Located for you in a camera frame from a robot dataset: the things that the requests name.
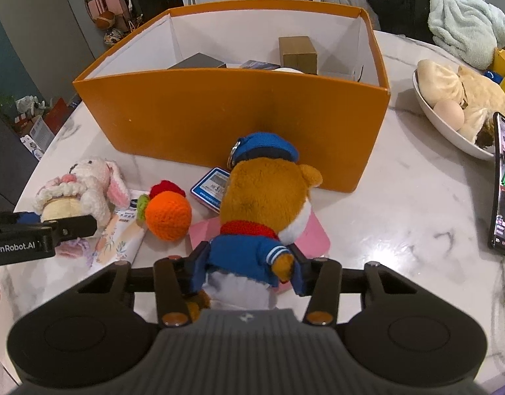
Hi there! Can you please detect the orange cardboard box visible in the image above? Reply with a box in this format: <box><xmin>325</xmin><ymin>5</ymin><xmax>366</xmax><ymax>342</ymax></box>
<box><xmin>72</xmin><ymin>0</ymin><xmax>391</xmax><ymax>194</ymax></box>

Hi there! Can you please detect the pink wallet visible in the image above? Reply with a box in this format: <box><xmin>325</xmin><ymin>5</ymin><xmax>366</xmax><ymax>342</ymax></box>
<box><xmin>188</xmin><ymin>209</ymin><xmax>331</xmax><ymax>296</ymax></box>

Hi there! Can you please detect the white crochet rabbit doll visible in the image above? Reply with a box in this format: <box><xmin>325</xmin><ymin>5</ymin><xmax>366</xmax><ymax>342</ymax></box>
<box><xmin>33</xmin><ymin>157</ymin><xmax>130</xmax><ymax>256</ymax></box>

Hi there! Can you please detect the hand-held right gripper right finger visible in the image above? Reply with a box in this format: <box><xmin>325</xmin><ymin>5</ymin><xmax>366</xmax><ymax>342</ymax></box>
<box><xmin>287</xmin><ymin>245</ymin><xmax>420</xmax><ymax>327</ymax></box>

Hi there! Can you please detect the light blue fleece towel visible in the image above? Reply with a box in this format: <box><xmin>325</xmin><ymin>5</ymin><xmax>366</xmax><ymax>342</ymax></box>
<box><xmin>427</xmin><ymin>0</ymin><xmax>505</xmax><ymax>71</ymax></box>

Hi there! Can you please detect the basketball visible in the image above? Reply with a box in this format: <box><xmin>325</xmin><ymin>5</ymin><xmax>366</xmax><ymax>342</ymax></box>
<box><xmin>95</xmin><ymin>11</ymin><xmax>117</xmax><ymax>30</ymax></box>

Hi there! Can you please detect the blue and white card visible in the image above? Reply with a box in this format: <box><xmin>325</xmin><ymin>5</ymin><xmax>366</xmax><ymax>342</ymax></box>
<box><xmin>190</xmin><ymin>167</ymin><xmax>233</xmax><ymax>215</ymax></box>

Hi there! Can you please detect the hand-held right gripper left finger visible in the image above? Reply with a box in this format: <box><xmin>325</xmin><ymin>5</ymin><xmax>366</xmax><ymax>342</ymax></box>
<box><xmin>77</xmin><ymin>242</ymin><xmax>214</xmax><ymax>327</ymax></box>

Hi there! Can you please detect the flatbread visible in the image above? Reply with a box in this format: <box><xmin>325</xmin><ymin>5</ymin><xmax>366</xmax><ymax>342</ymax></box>
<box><xmin>457</xmin><ymin>65</ymin><xmax>505</xmax><ymax>125</ymax></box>

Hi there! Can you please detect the pink bag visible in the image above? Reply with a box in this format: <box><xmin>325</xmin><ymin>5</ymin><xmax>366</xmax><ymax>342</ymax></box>
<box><xmin>87</xmin><ymin>0</ymin><xmax>130</xmax><ymax>19</ymax></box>

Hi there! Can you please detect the patterned ball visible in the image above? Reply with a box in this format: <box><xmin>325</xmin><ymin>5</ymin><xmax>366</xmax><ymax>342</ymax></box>
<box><xmin>103</xmin><ymin>27</ymin><xmax>124</xmax><ymax>46</ymax></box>

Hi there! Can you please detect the pale egg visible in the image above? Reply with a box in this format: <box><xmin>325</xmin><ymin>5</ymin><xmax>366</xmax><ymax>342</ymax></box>
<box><xmin>433</xmin><ymin>99</ymin><xmax>465</xmax><ymax>132</ymax></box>

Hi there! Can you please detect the brown cube box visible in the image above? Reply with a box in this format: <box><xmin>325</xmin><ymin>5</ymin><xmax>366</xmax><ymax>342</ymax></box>
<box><xmin>278</xmin><ymin>35</ymin><xmax>319</xmax><ymax>76</ymax></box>

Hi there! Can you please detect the brown bear plush sailor outfit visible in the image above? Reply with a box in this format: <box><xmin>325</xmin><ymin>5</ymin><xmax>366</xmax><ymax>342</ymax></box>
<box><xmin>185</xmin><ymin>132</ymin><xmax>324</xmax><ymax>322</ymax></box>

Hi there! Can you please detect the red cardboard box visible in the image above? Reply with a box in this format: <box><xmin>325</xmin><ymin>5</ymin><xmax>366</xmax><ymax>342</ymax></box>
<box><xmin>42</xmin><ymin>97</ymin><xmax>70</xmax><ymax>133</ymax></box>

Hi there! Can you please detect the black jacket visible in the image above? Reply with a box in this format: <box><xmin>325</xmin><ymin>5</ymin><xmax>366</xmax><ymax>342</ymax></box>
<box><xmin>366</xmin><ymin>0</ymin><xmax>441</xmax><ymax>34</ymax></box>

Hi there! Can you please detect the round steamed bun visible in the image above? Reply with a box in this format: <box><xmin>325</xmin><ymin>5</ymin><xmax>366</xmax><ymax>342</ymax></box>
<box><xmin>417</xmin><ymin>59</ymin><xmax>464</xmax><ymax>106</ymax></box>

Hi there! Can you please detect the orange crochet fruit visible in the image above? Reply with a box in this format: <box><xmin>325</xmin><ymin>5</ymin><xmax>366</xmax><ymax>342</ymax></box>
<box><xmin>137</xmin><ymin>179</ymin><xmax>193</xmax><ymax>243</ymax></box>

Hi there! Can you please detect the dark grey box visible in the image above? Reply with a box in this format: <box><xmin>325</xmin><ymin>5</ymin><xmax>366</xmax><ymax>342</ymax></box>
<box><xmin>166</xmin><ymin>52</ymin><xmax>228</xmax><ymax>71</ymax></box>

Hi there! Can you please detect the white and blue carton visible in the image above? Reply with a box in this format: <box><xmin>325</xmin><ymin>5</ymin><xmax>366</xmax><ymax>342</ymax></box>
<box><xmin>19</xmin><ymin>115</ymin><xmax>56</xmax><ymax>161</ymax></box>

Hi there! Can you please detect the white bowl of buns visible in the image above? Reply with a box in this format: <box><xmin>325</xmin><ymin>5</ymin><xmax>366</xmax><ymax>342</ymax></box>
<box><xmin>412</xmin><ymin>59</ymin><xmax>505</xmax><ymax>161</ymax></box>

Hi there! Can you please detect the small steamed bun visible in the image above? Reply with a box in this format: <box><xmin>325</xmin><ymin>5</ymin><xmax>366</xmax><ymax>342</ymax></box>
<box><xmin>457</xmin><ymin>107</ymin><xmax>500</xmax><ymax>143</ymax></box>

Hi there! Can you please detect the floral white cream tube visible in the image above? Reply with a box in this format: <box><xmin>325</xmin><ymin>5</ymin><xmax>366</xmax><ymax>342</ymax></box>
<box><xmin>91</xmin><ymin>190</ymin><xmax>151</xmax><ymax>269</ymax></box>

